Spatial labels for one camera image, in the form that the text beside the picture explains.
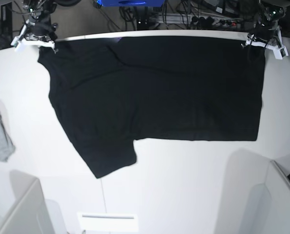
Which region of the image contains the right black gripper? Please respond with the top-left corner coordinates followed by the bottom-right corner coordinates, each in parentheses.
top-left (25, 12), bottom-right (58, 41)

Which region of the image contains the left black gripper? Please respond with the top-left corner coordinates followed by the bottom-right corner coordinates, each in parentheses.
top-left (249, 17), bottom-right (281, 45)

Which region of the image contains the black T-shirt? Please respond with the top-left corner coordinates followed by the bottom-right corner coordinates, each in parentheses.
top-left (38, 36), bottom-right (266, 178)

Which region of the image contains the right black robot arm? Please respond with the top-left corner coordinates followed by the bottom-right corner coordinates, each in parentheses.
top-left (21, 0), bottom-right (79, 42)

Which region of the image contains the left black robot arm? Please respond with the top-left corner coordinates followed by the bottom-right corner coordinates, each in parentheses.
top-left (248, 0), bottom-right (286, 45)

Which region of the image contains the blue device box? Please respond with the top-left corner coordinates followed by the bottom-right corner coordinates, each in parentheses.
top-left (92, 0), bottom-right (165, 8)

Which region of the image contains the white power strip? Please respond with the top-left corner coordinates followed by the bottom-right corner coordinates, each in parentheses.
top-left (149, 13), bottom-right (243, 27)

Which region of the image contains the white partition panel right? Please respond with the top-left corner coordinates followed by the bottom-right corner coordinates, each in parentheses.
top-left (247, 159), bottom-right (290, 234)

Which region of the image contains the white partition panel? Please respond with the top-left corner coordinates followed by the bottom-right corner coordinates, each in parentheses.
top-left (247, 159), bottom-right (290, 234)
top-left (0, 170), bottom-right (55, 234)

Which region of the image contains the white partition panel left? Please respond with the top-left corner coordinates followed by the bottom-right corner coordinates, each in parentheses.
top-left (0, 170), bottom-right (55, 234)

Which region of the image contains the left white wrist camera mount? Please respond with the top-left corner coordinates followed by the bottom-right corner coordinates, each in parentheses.
top-left (242, 23), bottom-right (289, 60)

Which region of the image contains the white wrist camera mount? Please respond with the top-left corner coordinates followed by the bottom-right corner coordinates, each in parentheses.
top-left (10, 19), bottom-right (58, 53)
top-left (242, 23), bottom-right (289, 60)

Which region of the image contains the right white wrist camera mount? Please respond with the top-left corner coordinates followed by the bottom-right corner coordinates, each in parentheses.
top-left (10, 19), bottom-right (58, 53)

